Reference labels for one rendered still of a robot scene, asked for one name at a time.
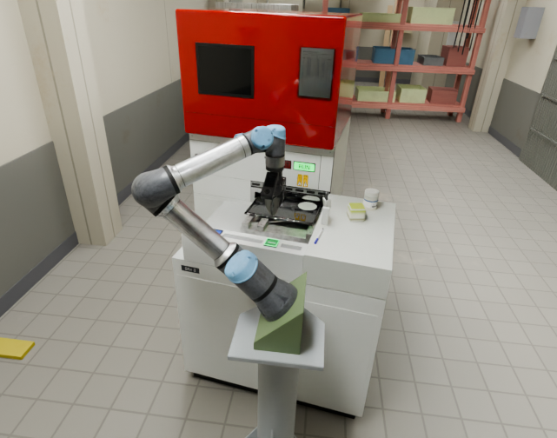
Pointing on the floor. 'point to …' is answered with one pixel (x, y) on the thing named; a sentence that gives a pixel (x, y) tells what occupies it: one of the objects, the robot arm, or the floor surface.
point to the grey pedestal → (277, 372)
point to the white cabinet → (340, 374)
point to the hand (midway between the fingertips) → (271, 214)
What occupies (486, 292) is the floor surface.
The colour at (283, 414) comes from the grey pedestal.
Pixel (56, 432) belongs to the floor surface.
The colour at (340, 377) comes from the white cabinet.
